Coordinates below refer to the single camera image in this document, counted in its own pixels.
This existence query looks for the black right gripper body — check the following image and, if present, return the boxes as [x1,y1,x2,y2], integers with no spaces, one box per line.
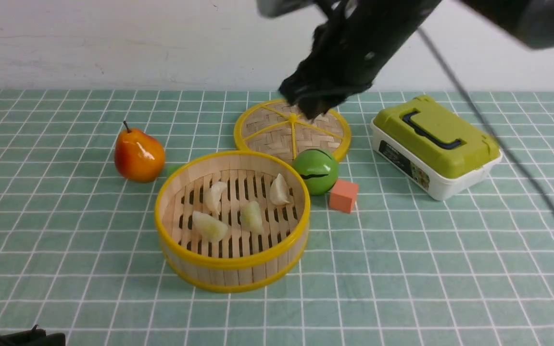
[278,0,439,120]

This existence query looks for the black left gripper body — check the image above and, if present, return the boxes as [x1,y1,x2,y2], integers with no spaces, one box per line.
[0,325,66,346]

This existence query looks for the white dumpling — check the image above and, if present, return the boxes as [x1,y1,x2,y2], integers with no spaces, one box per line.
[203,180,228,215]
[269,173,292,206]

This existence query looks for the pale green dumpling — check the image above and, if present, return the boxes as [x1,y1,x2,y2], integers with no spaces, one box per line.
[192,211,229,243]
[240,201,264,234]

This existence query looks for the bamboo steamer lid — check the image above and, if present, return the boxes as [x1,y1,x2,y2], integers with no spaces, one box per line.
[234,99,352,163]

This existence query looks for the bamboo steamer tray yellow rim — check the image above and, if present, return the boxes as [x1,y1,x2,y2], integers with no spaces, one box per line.
[154,150,311,293]

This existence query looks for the green grid tablecloth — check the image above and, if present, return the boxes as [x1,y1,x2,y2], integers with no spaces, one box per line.
[0,90,554,346]

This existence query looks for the green ball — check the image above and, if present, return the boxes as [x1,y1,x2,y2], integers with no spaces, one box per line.
[291,148,339,196]

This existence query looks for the green lidded plastic box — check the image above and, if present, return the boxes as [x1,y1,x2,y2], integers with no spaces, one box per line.
[370,94,503,201]

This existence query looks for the orange foam cube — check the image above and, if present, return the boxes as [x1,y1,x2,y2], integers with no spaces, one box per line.
[329,179,360,214]

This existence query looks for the orange plastic pear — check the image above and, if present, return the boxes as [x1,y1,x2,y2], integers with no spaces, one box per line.
[114,120,165,183]

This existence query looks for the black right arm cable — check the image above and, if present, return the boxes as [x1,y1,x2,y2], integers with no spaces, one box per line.
[416,26,554,262]

